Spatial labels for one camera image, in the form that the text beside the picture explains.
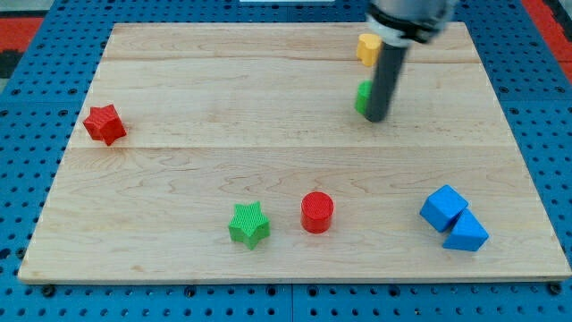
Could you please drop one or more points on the green cylinder block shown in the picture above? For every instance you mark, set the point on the green cylinder block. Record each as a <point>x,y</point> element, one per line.
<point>362,96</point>

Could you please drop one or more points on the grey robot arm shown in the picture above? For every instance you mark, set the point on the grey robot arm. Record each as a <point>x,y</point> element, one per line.
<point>402,22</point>

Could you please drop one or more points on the red cylinder block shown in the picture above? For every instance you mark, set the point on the red cylinder block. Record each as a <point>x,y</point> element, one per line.
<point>316,212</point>

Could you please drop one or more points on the green star block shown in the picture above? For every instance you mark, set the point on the green star block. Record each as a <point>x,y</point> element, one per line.
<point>249,225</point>

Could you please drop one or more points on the light wooden board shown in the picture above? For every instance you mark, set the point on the light wooden board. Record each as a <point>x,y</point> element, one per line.
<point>219,114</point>

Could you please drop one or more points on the yellow heart block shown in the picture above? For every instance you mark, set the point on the yellow heart block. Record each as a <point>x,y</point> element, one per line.
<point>368,48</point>

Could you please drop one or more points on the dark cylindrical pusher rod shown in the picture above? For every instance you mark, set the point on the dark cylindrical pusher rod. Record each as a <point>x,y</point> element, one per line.
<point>386,75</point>

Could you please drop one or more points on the blue cube block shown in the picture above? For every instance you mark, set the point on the blue cube block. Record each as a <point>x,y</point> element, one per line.
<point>442,207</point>

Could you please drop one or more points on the red star block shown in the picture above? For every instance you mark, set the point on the red star block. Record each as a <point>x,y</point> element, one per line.
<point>103,123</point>

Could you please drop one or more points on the blue triangular prism block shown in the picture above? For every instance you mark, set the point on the blue triangular prism block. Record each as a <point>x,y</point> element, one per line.
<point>467,233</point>

